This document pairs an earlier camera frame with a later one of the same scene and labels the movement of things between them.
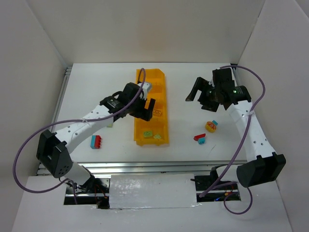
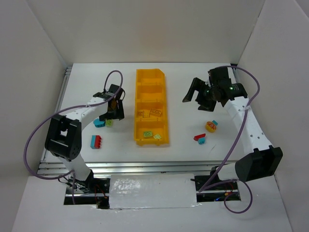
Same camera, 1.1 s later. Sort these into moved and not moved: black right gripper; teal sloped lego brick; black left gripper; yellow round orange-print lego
Moved: black left gripper
Not moved: teal sloped lego brick; black right gripper; yellow round orange-print lego
